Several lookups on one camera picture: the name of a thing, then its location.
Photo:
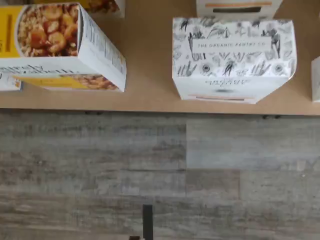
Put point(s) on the white box pink strip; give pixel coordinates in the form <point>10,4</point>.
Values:
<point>316,80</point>

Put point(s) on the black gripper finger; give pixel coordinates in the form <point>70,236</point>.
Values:
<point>147,222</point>
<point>134,238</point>

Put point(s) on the wooden shelf board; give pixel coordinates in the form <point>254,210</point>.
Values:
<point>150,62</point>

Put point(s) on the yellow purely elizabeth box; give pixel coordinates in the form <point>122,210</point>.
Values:
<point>50,30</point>
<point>100,6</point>

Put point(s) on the white box at left edge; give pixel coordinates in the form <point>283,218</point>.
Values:
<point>10,83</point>

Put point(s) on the white box yellow strip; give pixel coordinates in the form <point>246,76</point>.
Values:
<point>237,5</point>
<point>232,50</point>

